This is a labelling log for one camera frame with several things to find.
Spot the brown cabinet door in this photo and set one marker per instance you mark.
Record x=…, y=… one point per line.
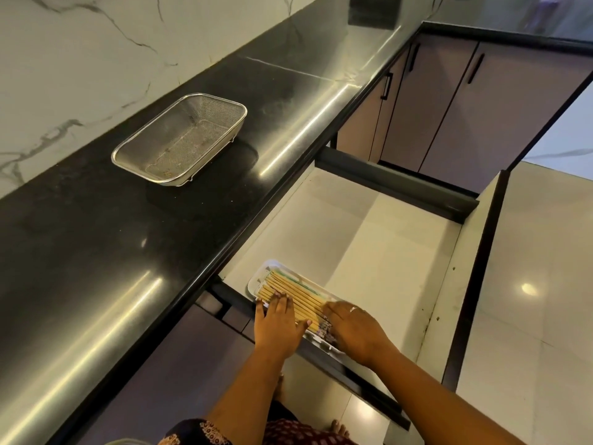
x=426, y=101
x=500, y=120
x=361, y=125

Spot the person's right foot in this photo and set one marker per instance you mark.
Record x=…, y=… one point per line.
x=340, y=429

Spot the person's foot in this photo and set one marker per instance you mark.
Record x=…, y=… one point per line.
x=340, y=429
x=278, y=386

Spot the bundle of wooden chopsticks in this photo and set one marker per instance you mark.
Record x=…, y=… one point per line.
x=288, y=286

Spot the open white drawer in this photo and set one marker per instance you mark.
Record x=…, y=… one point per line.
x=370, y=236

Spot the person's left forearm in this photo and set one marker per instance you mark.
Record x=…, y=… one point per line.
x=248, y=398

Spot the person's left foot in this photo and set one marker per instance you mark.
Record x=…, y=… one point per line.
x=278, y=386

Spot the person's right fingers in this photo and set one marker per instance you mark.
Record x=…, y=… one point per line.
x=336, y=312

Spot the dark patterned dress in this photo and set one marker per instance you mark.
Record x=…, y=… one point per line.
x=287, y=433

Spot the white plastic tray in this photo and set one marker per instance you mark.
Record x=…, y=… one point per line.
x=259, y=275

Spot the metal mesh basket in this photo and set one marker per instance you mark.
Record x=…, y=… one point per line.
x=183, y=138

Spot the person's left thumb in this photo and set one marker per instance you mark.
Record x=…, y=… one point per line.
x=305, y=326

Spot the person's left hand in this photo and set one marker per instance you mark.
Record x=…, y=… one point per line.
x=278, y=333

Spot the grey cabinet drawer front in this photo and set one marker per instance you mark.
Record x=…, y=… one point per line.
x=166, y=375

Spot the black box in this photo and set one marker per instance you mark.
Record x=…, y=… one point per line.
x=374, y=11

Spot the person's right forearm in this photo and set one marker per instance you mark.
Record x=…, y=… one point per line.
x=440, y=403

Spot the person's right hand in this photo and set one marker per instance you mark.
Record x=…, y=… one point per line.
x=359, y=336

